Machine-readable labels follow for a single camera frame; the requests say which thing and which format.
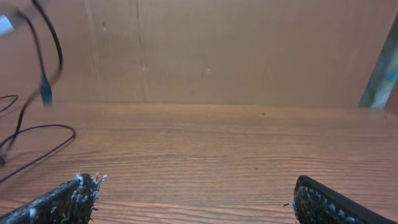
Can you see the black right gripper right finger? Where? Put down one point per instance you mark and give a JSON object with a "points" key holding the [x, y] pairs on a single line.
{"points": [[315, 203]]}

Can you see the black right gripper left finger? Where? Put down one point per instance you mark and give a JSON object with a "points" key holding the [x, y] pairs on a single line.
{"points": [[71, 202]]}

